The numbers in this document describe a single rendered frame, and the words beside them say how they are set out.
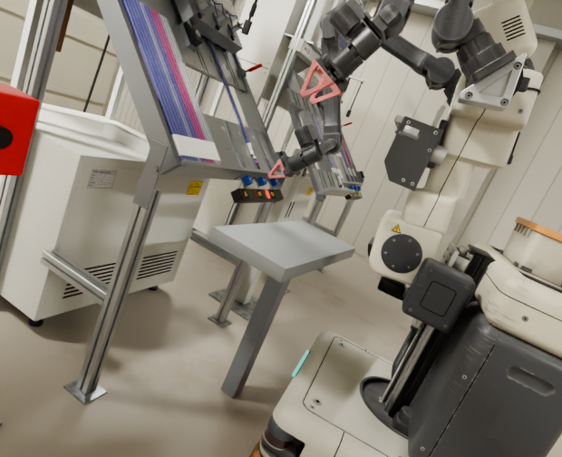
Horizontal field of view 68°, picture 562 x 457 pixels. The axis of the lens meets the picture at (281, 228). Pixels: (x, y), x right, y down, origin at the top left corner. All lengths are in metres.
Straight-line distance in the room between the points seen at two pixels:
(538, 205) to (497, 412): 3.24
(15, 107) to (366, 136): 3.77
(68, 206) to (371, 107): 3.52
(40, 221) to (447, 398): 1.23
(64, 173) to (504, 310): 1.20
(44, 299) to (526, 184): 3.73
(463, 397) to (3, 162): 1.08
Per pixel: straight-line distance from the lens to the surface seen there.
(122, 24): 1.29
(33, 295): 1.54
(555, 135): 4.28
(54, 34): 1.44
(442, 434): 1.14
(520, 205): 4.21
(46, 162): 1.44
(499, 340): 1.05
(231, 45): 1.80
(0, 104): 0.93
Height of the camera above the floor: 0.92
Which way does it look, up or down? 13 degrees down
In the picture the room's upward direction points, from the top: 23 degrees clockwise
